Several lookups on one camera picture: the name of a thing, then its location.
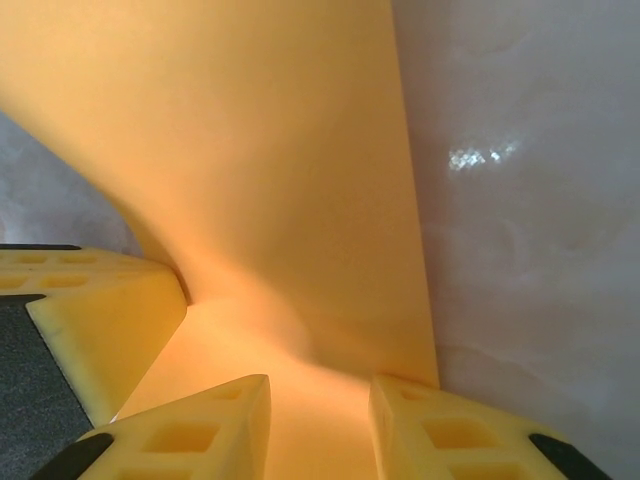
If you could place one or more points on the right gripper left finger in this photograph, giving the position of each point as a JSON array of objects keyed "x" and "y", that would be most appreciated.
[{"x": 240, "y": 440}]

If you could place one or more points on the orange cloth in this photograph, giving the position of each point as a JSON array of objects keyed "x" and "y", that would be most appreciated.
[{"x": 250, "y": 150}]

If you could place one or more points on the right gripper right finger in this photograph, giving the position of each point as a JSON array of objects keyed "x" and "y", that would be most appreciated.
[{"x": 400, "y": 450}]

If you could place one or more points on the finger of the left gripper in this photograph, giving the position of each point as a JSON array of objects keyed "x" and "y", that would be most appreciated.
[{"x": 100, "y": 325}]

